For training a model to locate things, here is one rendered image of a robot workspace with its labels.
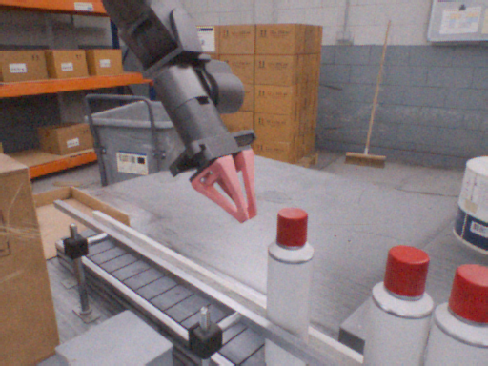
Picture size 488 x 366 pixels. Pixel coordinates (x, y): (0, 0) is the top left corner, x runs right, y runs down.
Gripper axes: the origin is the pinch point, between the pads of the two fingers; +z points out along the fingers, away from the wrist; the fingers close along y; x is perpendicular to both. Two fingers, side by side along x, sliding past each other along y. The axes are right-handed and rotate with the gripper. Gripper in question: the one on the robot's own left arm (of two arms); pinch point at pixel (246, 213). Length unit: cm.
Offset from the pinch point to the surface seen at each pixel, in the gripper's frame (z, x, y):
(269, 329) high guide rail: 12.6, 1.3, -4.0
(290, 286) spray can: 9.5, -2.4, -1.7
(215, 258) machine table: 2.0, 33.8, 18.1
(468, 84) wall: -41, 79, 423
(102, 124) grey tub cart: -109, 173, 91
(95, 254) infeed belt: -9.2, 39.5, -2.1
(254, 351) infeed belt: 15.6, 10.3, -0.7
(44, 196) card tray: -35, 74, 6
